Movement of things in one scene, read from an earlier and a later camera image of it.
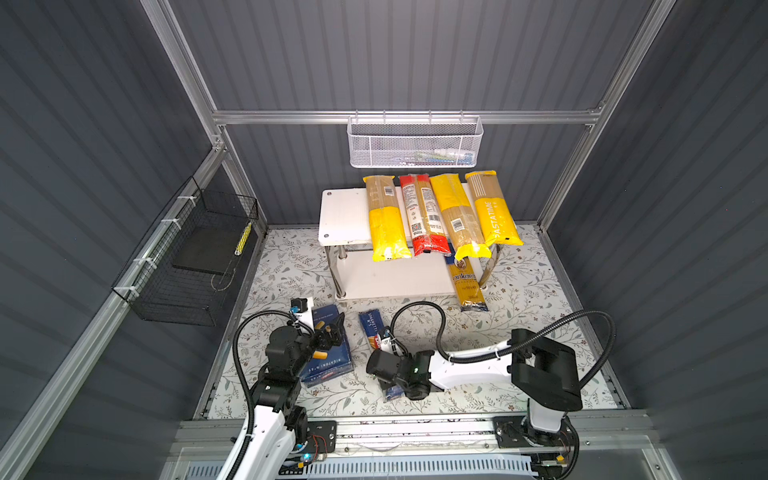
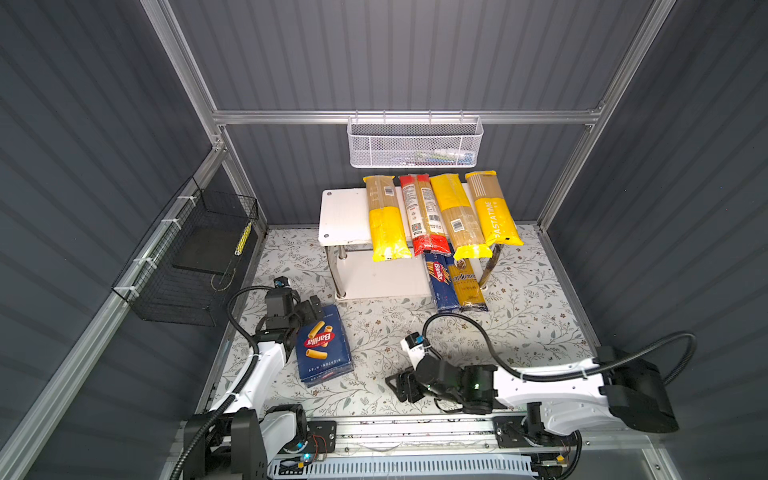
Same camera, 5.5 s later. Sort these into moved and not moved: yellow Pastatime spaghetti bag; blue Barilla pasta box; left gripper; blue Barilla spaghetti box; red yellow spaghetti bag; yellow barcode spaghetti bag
Moved: blue Barilla spaghetti box; left gripper
Not moved: blue Barilla pasta box; yellow barcode spaghetti bag; yellow Pastatime spaghetti bag; red yellow spaghetti bag
